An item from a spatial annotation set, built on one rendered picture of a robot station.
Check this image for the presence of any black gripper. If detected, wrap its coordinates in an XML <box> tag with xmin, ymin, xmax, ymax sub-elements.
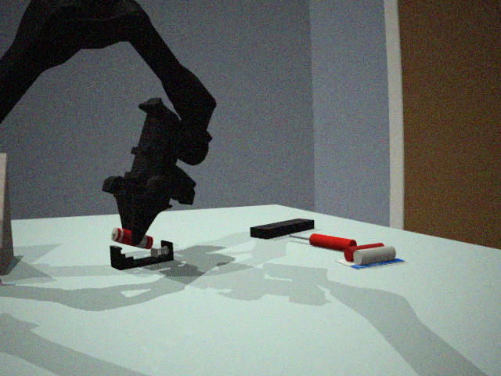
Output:
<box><xmin>102</xmin><ymin>139</ymin><xmax>195</xmax><ymax>245</ymax></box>

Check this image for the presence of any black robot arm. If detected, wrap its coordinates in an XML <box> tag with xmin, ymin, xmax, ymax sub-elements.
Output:
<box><xmin>0</xmin><ymin>0</ymin><xmax>217</xmax><ymax>165</ymax></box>

